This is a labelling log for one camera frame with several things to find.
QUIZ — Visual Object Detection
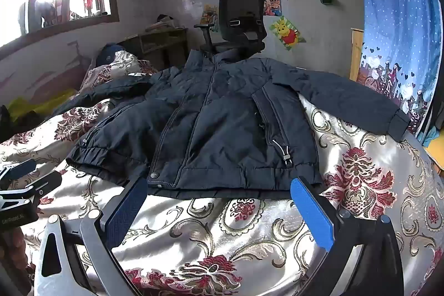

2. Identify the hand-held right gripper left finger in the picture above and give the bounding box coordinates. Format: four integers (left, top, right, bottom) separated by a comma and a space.
33, 176, 148, 296

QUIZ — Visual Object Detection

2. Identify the floral bed cover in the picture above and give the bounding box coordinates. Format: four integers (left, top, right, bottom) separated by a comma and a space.
0, 50, 444, 296

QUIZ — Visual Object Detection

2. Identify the yellow-green cloth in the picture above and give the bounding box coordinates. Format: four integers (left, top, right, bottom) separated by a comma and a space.
7, 90, 77, 123

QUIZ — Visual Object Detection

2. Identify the person's left forearm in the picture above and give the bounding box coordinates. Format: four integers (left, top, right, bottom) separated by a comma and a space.
0, 225, 35, 296

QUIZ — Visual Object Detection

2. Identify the dark blue cloth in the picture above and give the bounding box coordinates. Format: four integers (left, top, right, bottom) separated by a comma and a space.
95, 44, 125, 69

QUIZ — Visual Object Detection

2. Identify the blue printed curtain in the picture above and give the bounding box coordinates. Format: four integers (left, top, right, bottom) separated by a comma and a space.
354, 0, 444, 144

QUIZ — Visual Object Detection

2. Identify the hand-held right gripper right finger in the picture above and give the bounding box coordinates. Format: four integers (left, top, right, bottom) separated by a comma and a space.
291, 176, 406, 296

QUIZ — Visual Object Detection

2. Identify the navy padded jacket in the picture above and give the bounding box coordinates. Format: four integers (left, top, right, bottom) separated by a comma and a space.
52, 48, 412, 201

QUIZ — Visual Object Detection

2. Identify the black office chair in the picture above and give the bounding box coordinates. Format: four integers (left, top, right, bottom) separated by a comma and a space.
193, 0, 268, 57

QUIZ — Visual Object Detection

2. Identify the wooden desk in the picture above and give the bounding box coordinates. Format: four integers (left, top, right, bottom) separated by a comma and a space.
120, 28, 190, 66

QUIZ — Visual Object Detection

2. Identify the colourful wall poster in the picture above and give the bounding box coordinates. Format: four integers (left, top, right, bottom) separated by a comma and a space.
201, 4, 220, 33

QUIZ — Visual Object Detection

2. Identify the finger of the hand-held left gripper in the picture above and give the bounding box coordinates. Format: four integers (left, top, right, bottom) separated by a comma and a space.
0, 159, 37, 184
0, 171, 63, 207

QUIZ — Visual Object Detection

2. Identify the cartoon wall poster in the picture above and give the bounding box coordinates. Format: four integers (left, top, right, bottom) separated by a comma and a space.
264, 0, 282, 17

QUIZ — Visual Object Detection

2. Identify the yellow bear poster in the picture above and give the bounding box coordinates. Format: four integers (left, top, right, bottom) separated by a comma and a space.
270, 16, 306, 51

